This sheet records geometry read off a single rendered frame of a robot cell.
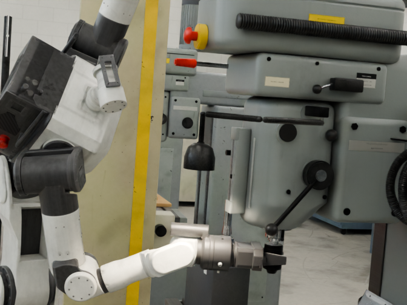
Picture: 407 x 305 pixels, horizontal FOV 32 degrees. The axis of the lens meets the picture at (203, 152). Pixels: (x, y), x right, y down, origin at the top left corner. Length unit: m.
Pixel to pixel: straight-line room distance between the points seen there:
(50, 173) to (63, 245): 0.18
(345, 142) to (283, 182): 0.18
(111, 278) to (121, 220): 1.69
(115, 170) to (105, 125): 1.62
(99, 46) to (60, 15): 8.76
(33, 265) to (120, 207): 1.38
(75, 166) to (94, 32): 0.44
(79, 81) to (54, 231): 0.39
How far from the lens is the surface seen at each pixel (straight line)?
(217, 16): 1.65
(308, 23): 1.64
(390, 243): 2.05
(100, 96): 1.76
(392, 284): 2.05
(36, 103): 1.77
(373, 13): 1.75
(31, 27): 10.69
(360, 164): 1.76
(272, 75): 1.65
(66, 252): 1.77
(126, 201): 3.47
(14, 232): 2.10
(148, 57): 3.44
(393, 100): 1.80
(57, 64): 1.86
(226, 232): 2.15
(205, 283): 2.17
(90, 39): 1.98
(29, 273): 2.15
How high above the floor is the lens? 1.63
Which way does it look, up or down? 5 degrees down
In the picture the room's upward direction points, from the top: 4 degrees clockwise
